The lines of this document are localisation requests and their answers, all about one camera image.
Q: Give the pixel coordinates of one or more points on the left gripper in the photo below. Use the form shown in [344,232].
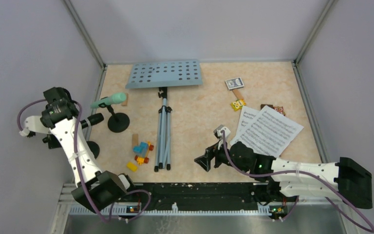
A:
[52,141]

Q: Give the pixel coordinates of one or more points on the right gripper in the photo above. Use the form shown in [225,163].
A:
[204,160]

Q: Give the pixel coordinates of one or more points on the mint microphone stand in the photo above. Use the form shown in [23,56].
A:
[118,122]

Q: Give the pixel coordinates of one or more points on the sheet music page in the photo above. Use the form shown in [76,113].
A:
[246,116]
[269,133]

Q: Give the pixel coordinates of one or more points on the blue music stand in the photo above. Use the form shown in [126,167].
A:
[163,75]

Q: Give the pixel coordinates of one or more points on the black microphone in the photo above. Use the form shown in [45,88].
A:
[91,120]

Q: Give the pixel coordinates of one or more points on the mint green microphone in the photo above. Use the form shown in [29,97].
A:
[116,98]

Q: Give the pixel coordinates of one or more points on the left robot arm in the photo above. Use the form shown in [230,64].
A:
[95,189]

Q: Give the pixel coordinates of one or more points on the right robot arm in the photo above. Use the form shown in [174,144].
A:
[345,179]

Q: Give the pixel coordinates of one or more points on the toy block car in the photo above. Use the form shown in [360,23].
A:
[142,152]

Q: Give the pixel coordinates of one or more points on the yellow printed toy block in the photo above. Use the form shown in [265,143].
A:
[238,104]

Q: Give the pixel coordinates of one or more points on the yellow toy brick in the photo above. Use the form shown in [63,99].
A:
[132,166]

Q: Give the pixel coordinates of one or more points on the dark brown block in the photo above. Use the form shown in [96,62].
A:
[268,105]

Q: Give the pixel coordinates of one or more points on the wooden block far left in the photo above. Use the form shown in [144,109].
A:
[125,102]

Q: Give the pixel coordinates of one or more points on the playing card box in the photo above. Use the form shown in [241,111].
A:
[234,83]

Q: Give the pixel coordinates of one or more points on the red owl toy block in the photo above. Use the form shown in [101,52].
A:
[280,109]

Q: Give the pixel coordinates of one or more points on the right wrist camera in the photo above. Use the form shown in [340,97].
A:
[221,133]

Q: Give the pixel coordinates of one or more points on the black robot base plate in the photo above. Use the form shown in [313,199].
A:
[209,199]

